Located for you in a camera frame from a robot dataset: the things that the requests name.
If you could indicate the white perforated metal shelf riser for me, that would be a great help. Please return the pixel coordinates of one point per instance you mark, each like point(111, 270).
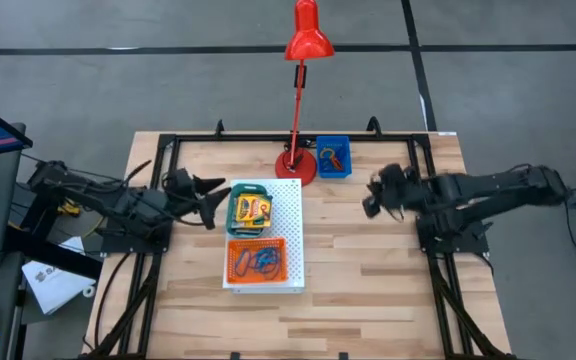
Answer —
point(290, 240)

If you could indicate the red desk lamp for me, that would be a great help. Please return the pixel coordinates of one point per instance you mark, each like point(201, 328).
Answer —
point(308, 40)

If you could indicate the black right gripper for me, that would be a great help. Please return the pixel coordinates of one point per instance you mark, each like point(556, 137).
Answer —
point(400, 190)

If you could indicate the orange plastic basket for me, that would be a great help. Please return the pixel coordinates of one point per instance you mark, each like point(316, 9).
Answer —
point(257, 242)

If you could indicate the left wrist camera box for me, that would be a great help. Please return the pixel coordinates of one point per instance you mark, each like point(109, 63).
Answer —
point(180, 177)

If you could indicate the blue plastic bin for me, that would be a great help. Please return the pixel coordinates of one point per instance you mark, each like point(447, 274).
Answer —
point(345, 150)

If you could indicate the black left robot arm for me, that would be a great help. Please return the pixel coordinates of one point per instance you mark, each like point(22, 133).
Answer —
point(133, 210)

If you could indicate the white paper sheet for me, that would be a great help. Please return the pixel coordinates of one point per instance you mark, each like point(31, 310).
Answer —
point(53, 280)

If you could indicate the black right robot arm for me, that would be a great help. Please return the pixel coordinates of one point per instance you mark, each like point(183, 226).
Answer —
point(493, 187)

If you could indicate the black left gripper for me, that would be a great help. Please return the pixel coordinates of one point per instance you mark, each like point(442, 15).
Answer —
point(185, 200)

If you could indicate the teal plastic basket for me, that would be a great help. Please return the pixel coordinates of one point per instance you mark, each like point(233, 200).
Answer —
point(248, 189)

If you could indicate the black aluminium table frame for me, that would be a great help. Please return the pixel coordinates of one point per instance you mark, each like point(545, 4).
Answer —
point(248, 137)

